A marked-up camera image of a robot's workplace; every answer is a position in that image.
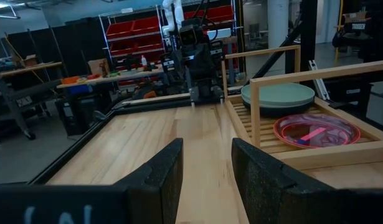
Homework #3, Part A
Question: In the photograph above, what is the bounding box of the black plate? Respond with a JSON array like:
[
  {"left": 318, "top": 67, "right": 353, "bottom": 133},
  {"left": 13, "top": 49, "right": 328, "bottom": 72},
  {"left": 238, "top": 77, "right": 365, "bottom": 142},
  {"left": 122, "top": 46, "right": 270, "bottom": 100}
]
[{"left": 244, "top": 104, "right": 314, "bottom": 119}]

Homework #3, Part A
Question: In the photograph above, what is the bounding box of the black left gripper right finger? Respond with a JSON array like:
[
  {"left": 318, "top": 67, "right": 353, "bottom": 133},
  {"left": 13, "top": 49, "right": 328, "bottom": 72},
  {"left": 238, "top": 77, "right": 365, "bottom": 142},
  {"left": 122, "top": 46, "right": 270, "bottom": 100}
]
[{"left": 231, "top": 138, "right": 334, "bottom": 224}]

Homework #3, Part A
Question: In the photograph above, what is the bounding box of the wooden workbench on casters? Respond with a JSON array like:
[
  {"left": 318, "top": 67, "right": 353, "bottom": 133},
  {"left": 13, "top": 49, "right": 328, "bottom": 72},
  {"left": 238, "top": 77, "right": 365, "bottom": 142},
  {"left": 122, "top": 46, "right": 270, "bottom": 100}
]
[{"left": 0, "top": 61, "right": 64, "bottom": 146}]

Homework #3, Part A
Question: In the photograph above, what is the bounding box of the white perforated metal strip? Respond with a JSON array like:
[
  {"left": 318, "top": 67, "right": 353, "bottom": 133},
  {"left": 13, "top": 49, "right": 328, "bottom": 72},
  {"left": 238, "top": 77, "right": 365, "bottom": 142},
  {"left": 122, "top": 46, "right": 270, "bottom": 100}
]
[{"left": 308, "top": 59, "right": 331, "bottom": 101}]

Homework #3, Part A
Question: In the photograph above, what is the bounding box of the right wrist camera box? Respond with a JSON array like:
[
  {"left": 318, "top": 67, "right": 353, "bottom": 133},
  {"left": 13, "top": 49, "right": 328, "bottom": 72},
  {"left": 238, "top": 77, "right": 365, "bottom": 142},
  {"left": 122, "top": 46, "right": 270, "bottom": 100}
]
[{"left": 177, "top": 24, "right": 199, "bottom": 48}]

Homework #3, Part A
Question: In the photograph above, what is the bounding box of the long wooden workbench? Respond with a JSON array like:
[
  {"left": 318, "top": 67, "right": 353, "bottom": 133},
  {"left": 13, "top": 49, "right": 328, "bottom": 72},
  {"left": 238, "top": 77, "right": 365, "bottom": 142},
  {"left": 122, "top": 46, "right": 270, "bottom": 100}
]
[{"left": 56, "top": 67, "right": 167, "bottom": 91}]

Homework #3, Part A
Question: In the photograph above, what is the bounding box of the metal rack with red bins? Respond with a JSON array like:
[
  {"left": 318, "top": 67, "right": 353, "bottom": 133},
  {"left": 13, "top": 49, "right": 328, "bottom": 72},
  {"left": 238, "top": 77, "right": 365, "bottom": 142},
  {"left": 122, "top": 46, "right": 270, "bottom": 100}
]
[{"left": 98, "top": 3, "right": 242, "bottom": 71}]

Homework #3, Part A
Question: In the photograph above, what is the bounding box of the orange shop vacuum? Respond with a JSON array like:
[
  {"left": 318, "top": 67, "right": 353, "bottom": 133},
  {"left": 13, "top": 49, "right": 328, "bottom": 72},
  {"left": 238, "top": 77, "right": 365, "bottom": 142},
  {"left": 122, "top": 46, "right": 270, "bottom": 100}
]
[{"left": 133, "top": 81, "right": 159, "bottom": 100}]

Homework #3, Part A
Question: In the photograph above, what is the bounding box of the wooden slatted plate shelf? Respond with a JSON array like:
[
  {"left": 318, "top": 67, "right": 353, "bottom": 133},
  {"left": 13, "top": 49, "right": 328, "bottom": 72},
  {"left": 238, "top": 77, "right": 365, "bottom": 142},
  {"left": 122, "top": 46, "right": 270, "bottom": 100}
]
[{"left": 220, "top": 44, "right": 383, "bottom": 171}]

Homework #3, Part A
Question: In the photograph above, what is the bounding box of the white building column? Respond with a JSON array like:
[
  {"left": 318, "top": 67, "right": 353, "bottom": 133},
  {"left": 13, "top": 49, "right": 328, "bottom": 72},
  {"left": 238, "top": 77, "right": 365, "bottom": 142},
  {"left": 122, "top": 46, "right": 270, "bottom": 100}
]
[{"left": 267, "top": 0, "right": 291, "bottom": 50}]

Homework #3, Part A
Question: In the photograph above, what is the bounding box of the orange bin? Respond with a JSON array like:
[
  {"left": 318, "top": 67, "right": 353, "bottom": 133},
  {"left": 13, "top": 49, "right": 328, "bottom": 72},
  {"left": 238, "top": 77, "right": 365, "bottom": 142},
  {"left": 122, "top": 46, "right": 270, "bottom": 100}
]
[{"left": 60, "top": 75, "right": 82, "bottom": 85}]

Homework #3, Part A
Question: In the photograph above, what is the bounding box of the black computer tower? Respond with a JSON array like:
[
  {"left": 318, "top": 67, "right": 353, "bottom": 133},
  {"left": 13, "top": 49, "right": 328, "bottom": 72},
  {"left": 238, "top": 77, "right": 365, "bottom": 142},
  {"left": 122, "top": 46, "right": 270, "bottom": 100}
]
[{"left": 55, "top": 95, "right": 97, "bottom": 137}]

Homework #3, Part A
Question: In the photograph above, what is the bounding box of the cardboard box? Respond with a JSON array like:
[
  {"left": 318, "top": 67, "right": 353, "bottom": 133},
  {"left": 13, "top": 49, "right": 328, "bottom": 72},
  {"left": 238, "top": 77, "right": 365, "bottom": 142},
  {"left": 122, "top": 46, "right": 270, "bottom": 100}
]
[{"left": 87, "top": 58, "right": 110, "bottom": 76}]

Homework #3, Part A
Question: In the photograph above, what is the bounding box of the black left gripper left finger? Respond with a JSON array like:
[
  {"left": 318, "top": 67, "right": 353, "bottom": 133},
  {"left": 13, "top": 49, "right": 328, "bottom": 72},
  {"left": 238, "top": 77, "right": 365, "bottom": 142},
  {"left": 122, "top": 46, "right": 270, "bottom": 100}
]
[{"left": 113, "top": 138, "right": 184, "bottom": 224}]

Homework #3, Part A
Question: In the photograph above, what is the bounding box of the pink translucent plate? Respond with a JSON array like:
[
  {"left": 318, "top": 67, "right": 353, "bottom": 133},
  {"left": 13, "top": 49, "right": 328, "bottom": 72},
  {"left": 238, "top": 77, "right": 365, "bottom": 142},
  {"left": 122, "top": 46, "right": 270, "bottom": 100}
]
[{"left": 272, "top": 113, "right": 362, "bottom": 149}]

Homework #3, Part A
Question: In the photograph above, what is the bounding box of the pale green plate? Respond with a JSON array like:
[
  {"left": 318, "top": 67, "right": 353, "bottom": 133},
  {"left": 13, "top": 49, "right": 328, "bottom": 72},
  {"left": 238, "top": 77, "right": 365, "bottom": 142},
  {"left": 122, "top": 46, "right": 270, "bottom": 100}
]
[{"left": 240, "top": 82, "right": 316, "bottom": 106}]

